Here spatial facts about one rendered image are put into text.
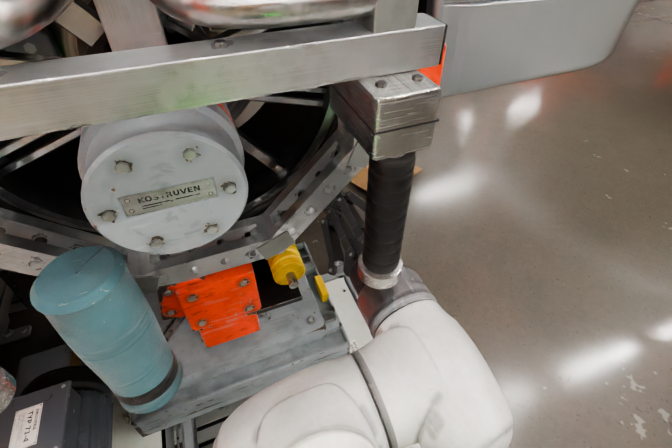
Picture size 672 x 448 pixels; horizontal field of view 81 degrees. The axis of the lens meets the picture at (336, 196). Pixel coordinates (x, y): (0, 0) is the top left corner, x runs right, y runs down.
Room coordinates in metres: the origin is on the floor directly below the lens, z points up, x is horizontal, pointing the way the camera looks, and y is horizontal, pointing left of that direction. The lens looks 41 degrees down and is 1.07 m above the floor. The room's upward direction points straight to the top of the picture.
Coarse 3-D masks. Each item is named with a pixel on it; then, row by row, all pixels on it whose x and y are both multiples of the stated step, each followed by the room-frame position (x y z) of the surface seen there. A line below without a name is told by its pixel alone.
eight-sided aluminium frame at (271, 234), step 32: (320, 160) 0.49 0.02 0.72; (352, 160) 0.46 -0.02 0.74; (288, 192) 0.47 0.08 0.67; (320, 192) 0.44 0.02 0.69; (0, 224) 0.34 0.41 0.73; (32, 224) 0.35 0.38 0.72; (256, 224) 0.44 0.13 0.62; (288, 224) 0.42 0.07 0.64; (0, 256) 0.30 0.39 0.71; (32, 256) 0.31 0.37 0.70; (128, 256) 0.37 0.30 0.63; (160, 256) 0.40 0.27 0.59; (192, 256) 0.38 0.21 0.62; (224, 256) 0.39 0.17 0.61; (256, 256) 0.40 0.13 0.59
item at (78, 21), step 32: (96, 32) 0.46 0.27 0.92; (192, 32) 0.50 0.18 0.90; (224, 32) 0.52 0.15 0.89; (256, 32) 0.52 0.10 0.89; (0, 64) 0.42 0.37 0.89; (288, 96) 0.54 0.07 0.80; (320, 96) 0.56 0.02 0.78; (256, 128) 0.68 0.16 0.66; (288, 128) 0.61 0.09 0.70; (320, 128) 0.54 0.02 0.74; (0, 160) 0.40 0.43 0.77; (32, 160) 0.41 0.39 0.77; (64, 160) 0.51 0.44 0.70; (256, 160) 0.59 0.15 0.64; (288, 160) 0.54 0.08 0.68; (0, 192) 0.38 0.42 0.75; (32, 192) 0.40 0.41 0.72; (64, 192) 0.44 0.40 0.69; (256, 192) 0.51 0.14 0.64; (64, 224) 0.39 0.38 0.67
